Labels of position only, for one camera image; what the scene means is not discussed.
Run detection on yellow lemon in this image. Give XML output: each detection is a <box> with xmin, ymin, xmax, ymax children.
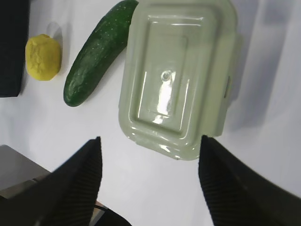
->
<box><xmin>25</xmin><ymin>34</ymin><xmax>62</xmax><ymax>81</ymax></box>

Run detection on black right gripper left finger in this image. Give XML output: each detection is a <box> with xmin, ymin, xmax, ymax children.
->
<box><xmin>0</xmin><ymin>137</ymin><xmax>102</xmax><ymax>226</ymax></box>

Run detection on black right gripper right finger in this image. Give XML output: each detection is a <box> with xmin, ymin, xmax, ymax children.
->
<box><xmin>198</xmin><ymin>136</ymin><xmax>301</xmax><ymax>226</ymax></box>

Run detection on navy blue lunch bag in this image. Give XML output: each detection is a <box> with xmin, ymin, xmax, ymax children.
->
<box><xmin>0</xmin><ymin>0</ymin><xmax>30</xmax><ymax>98</ymax></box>

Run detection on green cucumber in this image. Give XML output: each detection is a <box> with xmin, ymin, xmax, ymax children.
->
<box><xmin>63</xmin><ymin>0</ymin><xmax>138</xmax><ymax>107</ymax></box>

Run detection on glass container green lid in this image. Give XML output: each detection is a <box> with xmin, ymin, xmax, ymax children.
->
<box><xmin>119</xmin><ymin>0</ymin><xmax>242</xmax><ymax>161</ymax></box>

